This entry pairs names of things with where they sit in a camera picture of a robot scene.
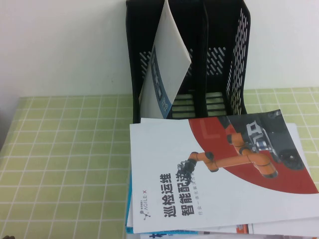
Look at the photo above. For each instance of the white booklet with blue picture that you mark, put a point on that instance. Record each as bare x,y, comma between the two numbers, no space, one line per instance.
172,57

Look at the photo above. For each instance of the brochure with orange robot arm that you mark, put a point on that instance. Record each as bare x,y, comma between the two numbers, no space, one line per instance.
174,149

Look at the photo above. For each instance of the black perforated plastic book holder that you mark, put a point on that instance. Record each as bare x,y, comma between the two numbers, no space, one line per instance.
133,62

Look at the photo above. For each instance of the blue-edged booklet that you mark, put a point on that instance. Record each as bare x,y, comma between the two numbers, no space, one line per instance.
129,211

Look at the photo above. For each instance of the green checked tablecloth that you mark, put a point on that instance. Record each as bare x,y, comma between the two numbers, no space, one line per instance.
62,161

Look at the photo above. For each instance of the booklet with blue lettering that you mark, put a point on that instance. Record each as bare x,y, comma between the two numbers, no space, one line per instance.
169,235

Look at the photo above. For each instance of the booklet with orange print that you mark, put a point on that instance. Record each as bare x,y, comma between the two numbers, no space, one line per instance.
243,229

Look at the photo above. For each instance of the brochure stack underneath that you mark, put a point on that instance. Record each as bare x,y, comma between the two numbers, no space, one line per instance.
286,225

